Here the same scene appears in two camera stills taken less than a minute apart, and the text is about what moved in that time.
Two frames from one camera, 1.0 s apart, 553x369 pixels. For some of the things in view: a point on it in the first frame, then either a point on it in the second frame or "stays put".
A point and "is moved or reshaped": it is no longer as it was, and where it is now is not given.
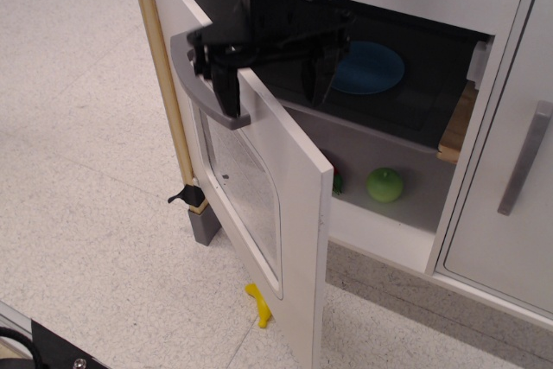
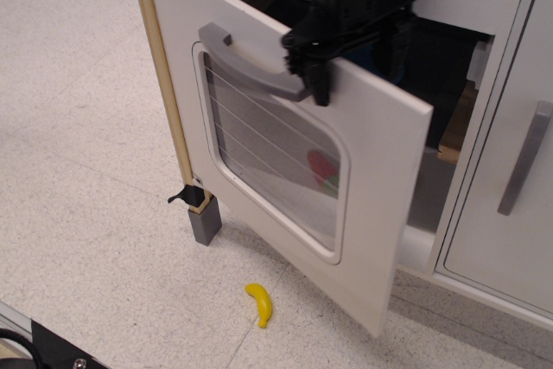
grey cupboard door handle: [527, 157] stays put
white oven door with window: [266, 187] is moved or reshaped
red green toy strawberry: [338, 186] → [324, 169]
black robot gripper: [280, 15] → [345, 8]
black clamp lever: [191, 194] stays put
